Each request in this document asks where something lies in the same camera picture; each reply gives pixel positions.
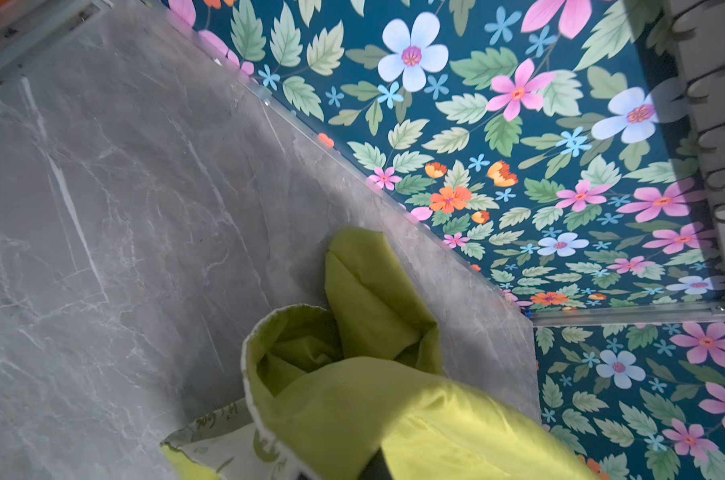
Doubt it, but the black hook rail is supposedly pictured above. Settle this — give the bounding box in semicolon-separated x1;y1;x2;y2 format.
661;0;725;224

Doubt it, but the green jacket with printed lining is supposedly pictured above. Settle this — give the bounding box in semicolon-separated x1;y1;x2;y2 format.
160;227;594;479

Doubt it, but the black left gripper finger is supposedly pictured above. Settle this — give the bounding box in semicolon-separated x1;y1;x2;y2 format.
358;450;394;480

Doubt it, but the aluminium frame post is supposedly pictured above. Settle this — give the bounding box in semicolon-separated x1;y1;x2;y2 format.
531;302;725;327
0;0;114;86

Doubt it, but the aluminium frame post back left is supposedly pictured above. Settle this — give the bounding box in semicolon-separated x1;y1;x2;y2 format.
0;0;114;86

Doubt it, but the aluminium frame post back right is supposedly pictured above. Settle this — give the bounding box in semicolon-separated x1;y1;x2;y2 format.
531;302;725;327

